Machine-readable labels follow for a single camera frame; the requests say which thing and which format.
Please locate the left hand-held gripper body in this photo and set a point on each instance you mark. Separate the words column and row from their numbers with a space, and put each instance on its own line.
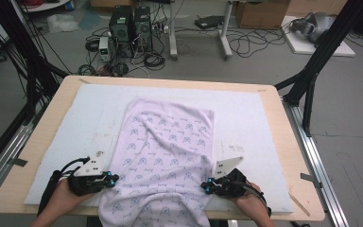
column 91, row 167

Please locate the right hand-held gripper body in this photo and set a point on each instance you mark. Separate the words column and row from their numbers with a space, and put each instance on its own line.
column 225, row 167

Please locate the pale purple patterned towel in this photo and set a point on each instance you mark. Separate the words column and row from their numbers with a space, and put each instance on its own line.
column 164, row 157

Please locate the person's left hand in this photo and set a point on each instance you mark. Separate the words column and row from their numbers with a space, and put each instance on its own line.
column 63, row 197

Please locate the person's right hand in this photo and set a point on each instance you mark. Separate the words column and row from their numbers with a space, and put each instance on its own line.
column 249, row 201

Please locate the white grid mat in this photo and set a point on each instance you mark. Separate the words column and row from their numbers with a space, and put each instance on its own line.
column 249, row 126

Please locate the black tape piece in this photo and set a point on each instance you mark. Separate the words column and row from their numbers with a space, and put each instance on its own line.
column 17, row 162

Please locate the thin wooden stick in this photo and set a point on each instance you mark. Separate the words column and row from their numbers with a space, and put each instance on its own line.
column 299, row 204

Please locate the grey tape piece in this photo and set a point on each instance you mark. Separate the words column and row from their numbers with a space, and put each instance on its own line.
column 310, row 179

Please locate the white power supply unit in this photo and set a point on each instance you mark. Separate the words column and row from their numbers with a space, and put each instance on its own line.
column 104, row 48

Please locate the white desk leg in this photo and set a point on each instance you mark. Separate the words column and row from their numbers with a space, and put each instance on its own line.
column 225, row 34
column 172, row 31

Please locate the wide black computer tower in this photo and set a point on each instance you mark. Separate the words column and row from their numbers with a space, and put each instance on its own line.
column 121, row 31

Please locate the white floor board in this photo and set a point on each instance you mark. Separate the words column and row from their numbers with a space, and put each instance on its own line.
column 299, row 45

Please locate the flat black device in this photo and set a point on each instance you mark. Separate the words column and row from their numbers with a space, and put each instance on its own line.
column 208, row 22

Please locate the clear plastic bag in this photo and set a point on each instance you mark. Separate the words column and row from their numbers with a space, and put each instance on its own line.
column 62, row 23

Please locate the narrow black computer tower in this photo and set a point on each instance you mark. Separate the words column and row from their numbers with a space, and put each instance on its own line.
column 143, row 30

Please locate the brown cardboard box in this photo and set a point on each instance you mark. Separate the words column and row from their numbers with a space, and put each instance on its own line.
column 261, row 14

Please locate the grey rounded machine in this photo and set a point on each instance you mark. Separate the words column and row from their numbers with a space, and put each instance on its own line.
column 318, row 25

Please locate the aluminium rail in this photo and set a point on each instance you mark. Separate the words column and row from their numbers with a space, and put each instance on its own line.
column 318, row 170
column 9, row 148

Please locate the black metal frame stand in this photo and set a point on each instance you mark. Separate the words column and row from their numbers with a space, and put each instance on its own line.
column 321, row 53
column 28, row 56

